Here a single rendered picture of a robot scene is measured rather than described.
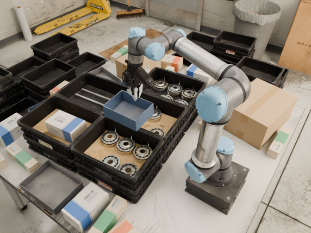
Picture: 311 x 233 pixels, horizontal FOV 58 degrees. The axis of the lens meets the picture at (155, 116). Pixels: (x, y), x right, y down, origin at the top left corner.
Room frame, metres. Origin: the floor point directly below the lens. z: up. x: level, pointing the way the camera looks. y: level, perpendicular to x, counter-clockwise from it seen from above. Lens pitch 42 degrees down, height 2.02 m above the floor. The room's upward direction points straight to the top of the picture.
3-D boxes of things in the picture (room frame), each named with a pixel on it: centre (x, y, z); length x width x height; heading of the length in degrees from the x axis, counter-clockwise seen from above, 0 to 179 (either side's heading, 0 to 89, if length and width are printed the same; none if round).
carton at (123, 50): (2.27, 0.31, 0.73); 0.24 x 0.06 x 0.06; 151
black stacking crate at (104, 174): (1.00, 0.20, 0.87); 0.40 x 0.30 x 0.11; 60
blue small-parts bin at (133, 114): (1.07, 0.13, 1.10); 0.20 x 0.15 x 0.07; 56
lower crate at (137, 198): (1.00, 0.20, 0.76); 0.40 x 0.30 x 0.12; 60
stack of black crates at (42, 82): (2.19, 0.98, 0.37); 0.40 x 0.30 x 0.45; 145
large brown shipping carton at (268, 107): (1.40, -0.67, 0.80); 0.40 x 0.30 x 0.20; 135
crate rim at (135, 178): (1.00, 0.20, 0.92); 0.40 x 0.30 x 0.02; 60
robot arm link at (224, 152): (0.91, -0.32, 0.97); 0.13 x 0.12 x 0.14; 130
